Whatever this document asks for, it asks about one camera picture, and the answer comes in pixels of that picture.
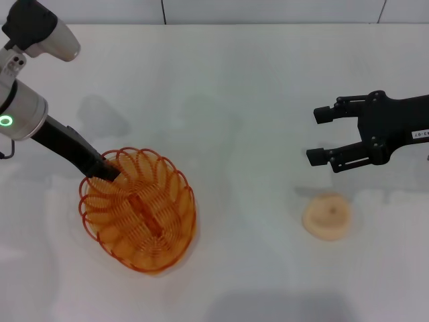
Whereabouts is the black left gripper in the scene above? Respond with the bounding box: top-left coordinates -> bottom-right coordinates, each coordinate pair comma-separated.
32,115 -> 121,184

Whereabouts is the round beige bread bun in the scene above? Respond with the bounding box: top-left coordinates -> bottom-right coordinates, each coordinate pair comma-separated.
301,193 -> 353,242

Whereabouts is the white tablecloth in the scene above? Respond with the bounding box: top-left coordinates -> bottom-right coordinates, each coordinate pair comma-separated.
0,23 -> 429,322

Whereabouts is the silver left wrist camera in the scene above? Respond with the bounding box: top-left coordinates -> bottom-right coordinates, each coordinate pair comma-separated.
1,0 -> 81,63

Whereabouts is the orange woven plastic basket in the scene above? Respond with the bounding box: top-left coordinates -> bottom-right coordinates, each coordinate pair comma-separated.
78,146 -> 197,276

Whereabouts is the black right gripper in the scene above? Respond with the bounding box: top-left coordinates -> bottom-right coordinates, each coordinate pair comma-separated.
306,90 -> 429,174

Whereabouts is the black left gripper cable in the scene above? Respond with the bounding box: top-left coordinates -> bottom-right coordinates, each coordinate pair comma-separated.
0,139 -> 16,160

